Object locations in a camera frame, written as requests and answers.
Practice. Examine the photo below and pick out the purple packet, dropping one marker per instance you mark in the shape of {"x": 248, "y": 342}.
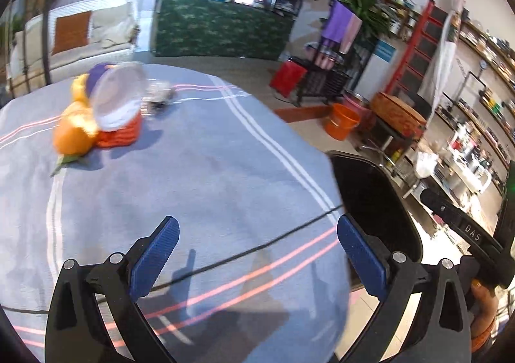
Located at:
{"x": 98, "y": 77}

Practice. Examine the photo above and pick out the red ladder shelf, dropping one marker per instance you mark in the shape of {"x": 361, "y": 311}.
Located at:
{"x": 418, "y": 45}

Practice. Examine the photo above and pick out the purple towel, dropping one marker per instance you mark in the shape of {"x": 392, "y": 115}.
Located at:
{"x": 337, "y": 20}

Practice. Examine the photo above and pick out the person's right hand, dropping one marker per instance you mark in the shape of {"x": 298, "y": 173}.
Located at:
{"x": 483, "y": 306}

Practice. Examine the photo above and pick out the pink towel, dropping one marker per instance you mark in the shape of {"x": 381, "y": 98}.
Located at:
{"x": 351, "y": 35}

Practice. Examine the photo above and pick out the cluttered cosmetics table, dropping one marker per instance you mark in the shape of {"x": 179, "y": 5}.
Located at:
{"x": 462, "y": 169}

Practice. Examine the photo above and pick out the black iron rack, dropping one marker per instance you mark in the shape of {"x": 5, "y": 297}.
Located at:
{"x": 334, "y": 77}

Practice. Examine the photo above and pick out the striped grey blanket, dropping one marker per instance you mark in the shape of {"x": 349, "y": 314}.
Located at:
{"x": 201, "y": 194}

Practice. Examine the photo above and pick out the clear plastic wrapper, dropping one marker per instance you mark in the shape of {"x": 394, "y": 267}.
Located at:
{"x": 159, "y": 95}

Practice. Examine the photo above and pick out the yellow fruit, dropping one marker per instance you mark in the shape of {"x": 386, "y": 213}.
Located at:
{"x": 79, "y": 88}

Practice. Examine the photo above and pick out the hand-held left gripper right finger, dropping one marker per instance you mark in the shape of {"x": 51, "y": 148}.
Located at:
{"x": 362, "y": 256}

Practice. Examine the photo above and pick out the pink basin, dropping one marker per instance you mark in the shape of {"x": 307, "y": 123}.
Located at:
{"x": 358, "y": 102}

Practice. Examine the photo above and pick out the white standing banner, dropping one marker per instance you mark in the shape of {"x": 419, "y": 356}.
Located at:
{"x": 442, "y": 65}

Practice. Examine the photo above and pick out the green patterned counter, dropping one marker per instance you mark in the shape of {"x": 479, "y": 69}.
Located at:
{"x": 221, "y": 31}

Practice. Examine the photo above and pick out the chrome swivel stool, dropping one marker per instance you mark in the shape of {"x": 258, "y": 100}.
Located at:
{"x": 382, "y": 145}

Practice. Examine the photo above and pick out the potted green plant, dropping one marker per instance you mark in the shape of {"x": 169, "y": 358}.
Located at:
{"x": 362, "y": 0}

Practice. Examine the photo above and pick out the orange bucket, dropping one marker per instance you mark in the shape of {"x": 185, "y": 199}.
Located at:
{"x": 342, "y": 123}

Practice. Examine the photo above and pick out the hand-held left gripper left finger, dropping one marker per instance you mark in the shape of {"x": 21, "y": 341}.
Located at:
{"x": 155, "y": 254}

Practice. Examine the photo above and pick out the red mesh bag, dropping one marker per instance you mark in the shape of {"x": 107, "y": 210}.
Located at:
{"x": 120, "y": 135}

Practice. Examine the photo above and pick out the wall shelf with jars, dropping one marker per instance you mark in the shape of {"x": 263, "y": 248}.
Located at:
{"x": 386, "y": 4}

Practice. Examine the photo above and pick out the white wicker swing sofa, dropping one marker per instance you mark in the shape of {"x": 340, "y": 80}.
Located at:
{"x": 80, "y": 61}

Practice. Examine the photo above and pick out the beige cushion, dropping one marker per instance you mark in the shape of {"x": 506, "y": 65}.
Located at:
{"x": 38, "y": 39}
{"x": 114, "y": 27}

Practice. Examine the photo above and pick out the orange cushion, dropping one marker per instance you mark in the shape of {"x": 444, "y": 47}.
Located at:
{"x": 71, "y": 32}

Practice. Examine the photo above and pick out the long wall shelves with bottles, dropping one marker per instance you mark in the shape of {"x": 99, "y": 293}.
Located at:
{"x": 491, "y": 77}

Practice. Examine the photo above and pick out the orange fruit with leaf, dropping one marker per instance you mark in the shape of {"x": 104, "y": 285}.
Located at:
{"x": 72, "y": 137}

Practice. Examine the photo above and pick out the black iron bed headboard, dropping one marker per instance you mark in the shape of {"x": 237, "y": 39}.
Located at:
{"x": 44, "y": 45}

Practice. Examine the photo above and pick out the clear plastic container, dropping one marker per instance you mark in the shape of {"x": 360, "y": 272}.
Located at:
{"x": 118, "y": 95}

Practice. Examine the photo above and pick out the black trash bin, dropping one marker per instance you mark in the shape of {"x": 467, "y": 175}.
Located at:
{"x": 370, "y": 202}

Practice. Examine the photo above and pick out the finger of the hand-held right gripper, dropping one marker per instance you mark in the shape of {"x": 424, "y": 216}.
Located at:
{"x": 440, "y": 208}

